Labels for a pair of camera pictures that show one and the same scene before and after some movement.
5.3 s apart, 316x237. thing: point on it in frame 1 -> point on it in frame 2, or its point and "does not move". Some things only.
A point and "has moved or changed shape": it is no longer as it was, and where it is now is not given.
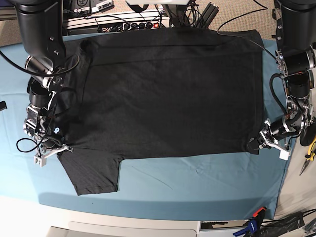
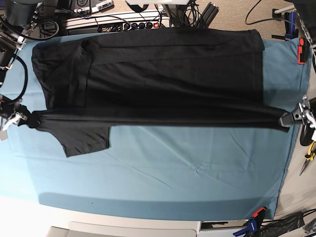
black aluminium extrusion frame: x=208 y=16 does not move
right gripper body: x=271 y=131 -> x=302 y=112
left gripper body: x=51 y=146 -> x=9 y=116
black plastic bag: x=277 y=227 does not move
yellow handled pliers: x=309 y=157 does not move
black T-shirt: x=159 y=93 has moved or changed shape
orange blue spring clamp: x=254 y=225 does not move
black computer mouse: x=307 y=136 does not move
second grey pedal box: x=100 y=5 does not move
